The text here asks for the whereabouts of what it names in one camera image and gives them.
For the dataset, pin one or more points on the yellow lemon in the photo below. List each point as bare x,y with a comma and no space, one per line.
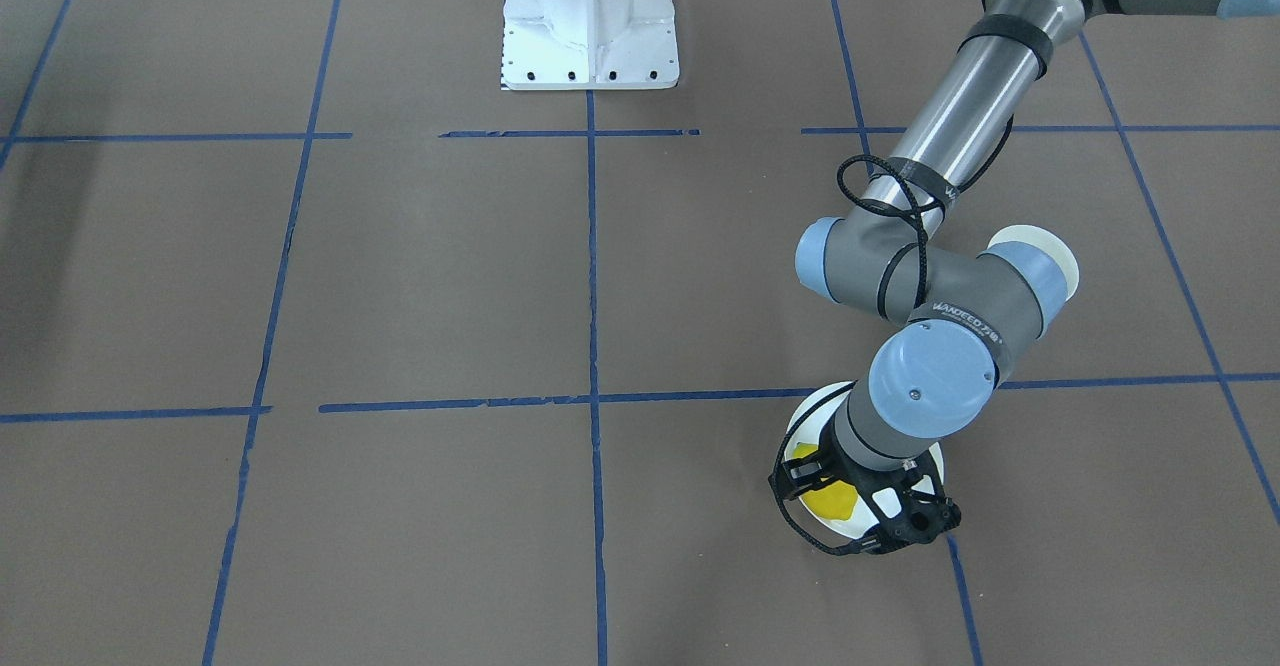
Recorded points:
836,502

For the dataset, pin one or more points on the white plate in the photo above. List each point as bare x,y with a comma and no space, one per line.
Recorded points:
810,457

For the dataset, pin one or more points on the white bowl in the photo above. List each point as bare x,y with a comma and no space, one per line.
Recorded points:
1044,241

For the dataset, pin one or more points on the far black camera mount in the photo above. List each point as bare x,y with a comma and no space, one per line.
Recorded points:
912,508

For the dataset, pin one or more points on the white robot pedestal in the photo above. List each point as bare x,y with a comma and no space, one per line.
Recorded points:
550,45

